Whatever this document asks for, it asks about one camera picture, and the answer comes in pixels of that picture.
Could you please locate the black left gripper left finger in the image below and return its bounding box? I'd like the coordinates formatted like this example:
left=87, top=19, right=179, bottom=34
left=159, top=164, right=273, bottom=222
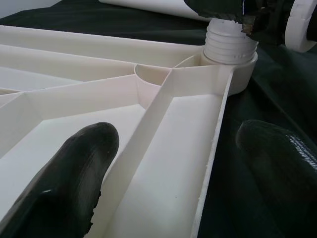
left=0, top=121, right=120, bottom=238

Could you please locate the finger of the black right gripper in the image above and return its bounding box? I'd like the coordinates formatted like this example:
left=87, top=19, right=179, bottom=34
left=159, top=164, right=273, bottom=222
left=184, top=0, right=256, bottom=34
left=245, top=0, right=288, bottom=30

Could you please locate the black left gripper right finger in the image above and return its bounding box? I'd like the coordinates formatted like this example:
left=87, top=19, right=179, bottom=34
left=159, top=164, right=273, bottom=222
left=235, top=119, right=317, bottom=238

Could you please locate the white plastic table leg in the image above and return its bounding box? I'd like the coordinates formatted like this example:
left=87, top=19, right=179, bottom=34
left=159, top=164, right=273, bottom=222
left=202, top=18, right=260, bottom=65
left=99, top=0, right=317, bottom=53

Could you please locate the white plastic children table top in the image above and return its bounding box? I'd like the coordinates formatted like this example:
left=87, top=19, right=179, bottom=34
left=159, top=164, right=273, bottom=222
left=0, top=24, right=259, bottom=238

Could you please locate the black fabric table cover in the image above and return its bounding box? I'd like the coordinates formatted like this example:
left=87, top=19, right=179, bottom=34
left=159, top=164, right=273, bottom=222
left=0, top=0, right=317, bottom=238

